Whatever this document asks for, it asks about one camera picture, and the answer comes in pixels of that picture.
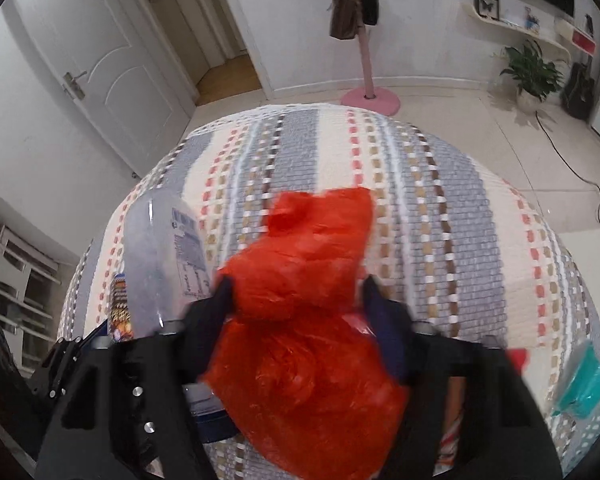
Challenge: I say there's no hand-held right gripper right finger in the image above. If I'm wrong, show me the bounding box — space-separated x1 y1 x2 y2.
362 276 563 480

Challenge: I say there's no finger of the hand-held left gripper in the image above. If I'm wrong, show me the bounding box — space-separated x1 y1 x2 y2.
27 327 112 411

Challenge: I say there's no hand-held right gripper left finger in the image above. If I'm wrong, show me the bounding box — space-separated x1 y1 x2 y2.
34 277 236 480

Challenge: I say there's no clear plastic bottle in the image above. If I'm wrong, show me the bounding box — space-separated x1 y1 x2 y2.
122 192 237 445

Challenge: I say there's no colourful snack packet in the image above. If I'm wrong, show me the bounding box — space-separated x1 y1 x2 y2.
109 274 137 343

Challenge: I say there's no red plastic bag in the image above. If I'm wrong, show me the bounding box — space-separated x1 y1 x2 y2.
202 187 411 480

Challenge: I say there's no white shelf rack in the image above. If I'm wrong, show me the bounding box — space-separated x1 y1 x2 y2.
0 225 61 376

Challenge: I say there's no small red wrapper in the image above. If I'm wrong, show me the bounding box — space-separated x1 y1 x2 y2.
507 349 531 373

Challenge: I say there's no striped woven blanket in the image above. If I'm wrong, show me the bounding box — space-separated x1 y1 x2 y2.
55 102 600 480

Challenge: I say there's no teal plastic packet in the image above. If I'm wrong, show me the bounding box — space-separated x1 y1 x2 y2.
550 339 600 418

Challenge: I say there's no pink coat rack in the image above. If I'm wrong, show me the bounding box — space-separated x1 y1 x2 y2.
330 0 402 116

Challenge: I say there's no green potted plant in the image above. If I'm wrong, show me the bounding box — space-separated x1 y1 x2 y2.
491 39 566 113

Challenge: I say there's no white panel door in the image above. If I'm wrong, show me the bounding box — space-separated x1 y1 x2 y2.
10 0 196 178

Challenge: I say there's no black acoustic guitar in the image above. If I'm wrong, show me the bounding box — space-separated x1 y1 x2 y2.
562 55 597 121

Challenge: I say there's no brown hanging bag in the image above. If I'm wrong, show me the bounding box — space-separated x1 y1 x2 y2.
329 0 359 41

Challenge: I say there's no black hanging bag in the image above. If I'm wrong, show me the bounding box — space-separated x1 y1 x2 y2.
361 0 387 27

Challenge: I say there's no framed butterfly picture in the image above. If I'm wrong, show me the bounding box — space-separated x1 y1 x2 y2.
473 0 501 22

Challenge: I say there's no red white box shelf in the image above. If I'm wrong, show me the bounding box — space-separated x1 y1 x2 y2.
555 15 597 56

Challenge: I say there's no metal door handle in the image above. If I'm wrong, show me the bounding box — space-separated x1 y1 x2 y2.
62 71 88 101

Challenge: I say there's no white curved low wall shelf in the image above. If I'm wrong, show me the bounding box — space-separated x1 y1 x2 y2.
462 2 573 68

